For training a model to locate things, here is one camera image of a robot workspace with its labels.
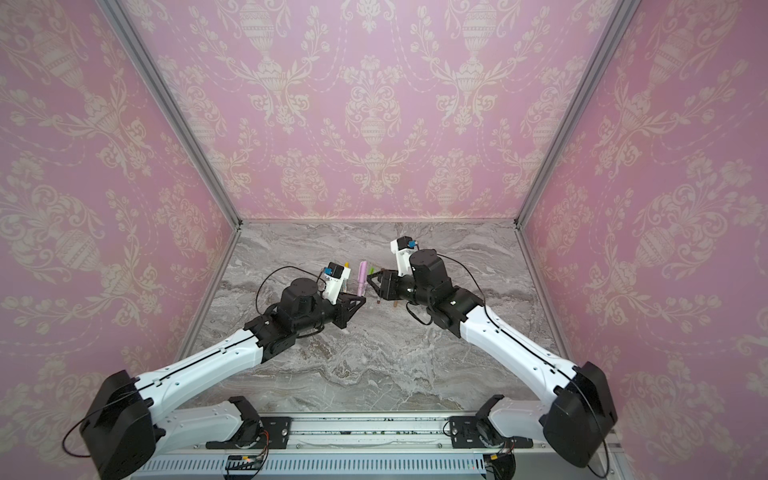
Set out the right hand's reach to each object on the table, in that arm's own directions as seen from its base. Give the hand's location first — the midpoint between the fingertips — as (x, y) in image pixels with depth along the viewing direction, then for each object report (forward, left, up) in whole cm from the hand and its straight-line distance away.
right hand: (372, 278), depth 74 cm
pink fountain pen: (0, +3, 0) cm, 3 cm away
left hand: (-4, +2, -6) cm, 7 cm away
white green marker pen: (0, 0, +3) cm, 3 cm away
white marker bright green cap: (-8, -2, +3) cm, 9 cm away
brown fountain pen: (+7, -6, -25) cm, 27 cm away
